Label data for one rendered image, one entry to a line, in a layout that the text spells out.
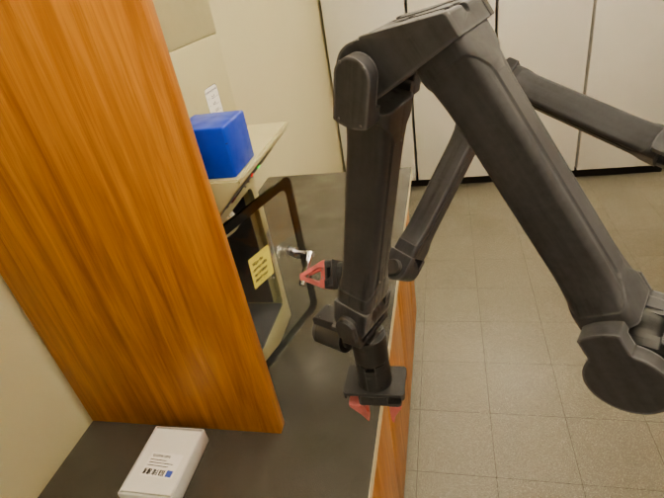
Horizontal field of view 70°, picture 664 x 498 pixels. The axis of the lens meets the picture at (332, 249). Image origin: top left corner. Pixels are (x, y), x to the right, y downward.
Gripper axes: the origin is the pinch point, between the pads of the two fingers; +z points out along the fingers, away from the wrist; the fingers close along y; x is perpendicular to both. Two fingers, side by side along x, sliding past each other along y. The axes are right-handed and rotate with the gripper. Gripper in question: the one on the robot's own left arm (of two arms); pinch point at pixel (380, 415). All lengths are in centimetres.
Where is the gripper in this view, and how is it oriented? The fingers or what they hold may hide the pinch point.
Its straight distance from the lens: 91.3
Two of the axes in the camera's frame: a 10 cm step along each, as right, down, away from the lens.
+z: 1.6, 8.5, 5.1
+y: -9.7, 0.3, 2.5
